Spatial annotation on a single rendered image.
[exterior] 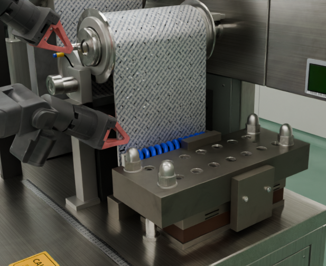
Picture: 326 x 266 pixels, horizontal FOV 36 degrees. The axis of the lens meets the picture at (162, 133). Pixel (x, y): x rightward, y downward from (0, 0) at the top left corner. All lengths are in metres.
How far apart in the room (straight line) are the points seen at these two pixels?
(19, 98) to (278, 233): 0.55
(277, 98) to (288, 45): 3.20
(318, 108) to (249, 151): 2.99
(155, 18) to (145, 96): 0.16
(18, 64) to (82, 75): 0.70
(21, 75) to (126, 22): 0.77
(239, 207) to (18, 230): 0.44
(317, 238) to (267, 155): 0.23
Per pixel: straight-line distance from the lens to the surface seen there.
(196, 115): 1.12
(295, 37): 1.05
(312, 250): 1.15
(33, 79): 1.35
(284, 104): 4.22
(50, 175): 1.29
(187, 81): 1.08
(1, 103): 0.82
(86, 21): 1.01
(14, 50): 1.68
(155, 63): 1.02
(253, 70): 1.13
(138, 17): 1.02
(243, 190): 0.96
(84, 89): 1.03
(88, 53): 1.00
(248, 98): 1.43
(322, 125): 4.03
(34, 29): 0.92
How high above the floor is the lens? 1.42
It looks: 20 degrees down
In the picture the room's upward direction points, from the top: 1 degrees counter-clockwise
